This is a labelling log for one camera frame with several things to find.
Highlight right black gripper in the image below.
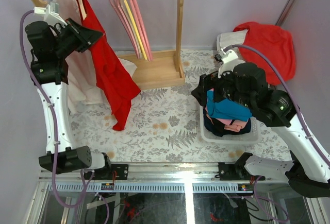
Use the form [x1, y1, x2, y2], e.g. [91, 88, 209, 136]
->
[191, 62, 254, 110]

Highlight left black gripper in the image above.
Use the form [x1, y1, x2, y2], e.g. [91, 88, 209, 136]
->
[49, 18, 100, 59]

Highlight light wooden hanger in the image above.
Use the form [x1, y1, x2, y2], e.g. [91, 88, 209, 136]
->
[77, 0, 87, 20]

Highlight red t shirt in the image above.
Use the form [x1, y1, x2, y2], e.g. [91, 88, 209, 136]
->
[81, 0, 141, 131]

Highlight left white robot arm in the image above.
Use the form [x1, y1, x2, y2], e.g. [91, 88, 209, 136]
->
[25, 18, 113, 180]

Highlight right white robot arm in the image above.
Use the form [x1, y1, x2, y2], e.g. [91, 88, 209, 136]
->
[191, 63, 329, 198]

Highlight pink hanger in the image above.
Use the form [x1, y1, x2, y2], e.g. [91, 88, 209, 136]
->
[109, 0, 142, 59]
[129, 0, 153, 61]

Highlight yellow hanger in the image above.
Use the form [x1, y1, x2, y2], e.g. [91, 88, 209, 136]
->
[123, 0, 147, 60]

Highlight white t shirt on hanger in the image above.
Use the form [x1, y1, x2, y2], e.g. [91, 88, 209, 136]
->
[43, 0, 137, 114]

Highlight dark navy garment in basket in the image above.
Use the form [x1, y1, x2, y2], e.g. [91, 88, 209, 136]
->
[203, 108, 252, 137]

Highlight floral table cloth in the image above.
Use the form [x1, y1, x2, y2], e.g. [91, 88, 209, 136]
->
[70, 50, 291, 162]

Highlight wooden clothes rack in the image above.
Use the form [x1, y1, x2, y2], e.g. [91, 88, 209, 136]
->
[23, 0, 186, 91]

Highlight rear white basket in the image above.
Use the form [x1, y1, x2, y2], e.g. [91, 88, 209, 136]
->
[216, 35, 224, 57]

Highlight white garment in rear basket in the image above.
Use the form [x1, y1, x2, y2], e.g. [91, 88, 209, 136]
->
[220, 29, 248, 48]

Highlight white laundry basket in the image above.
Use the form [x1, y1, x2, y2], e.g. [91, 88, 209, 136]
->
[200, 106, 261, 145]

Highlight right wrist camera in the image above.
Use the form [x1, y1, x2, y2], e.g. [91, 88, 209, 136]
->
[214, 49, 245, 78]

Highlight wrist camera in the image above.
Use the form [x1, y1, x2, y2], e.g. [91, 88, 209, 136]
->
[214, 49, 245, 78]
[34, 2, 67, 26]

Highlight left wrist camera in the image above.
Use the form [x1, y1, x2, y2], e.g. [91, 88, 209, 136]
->
[34, 2, 67, 26]

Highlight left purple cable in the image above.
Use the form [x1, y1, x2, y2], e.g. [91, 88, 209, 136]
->
[20, 10, 95, 208]

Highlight aluminium rail frame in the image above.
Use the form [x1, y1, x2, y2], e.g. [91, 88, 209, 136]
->
[25, 161, 318, 224]

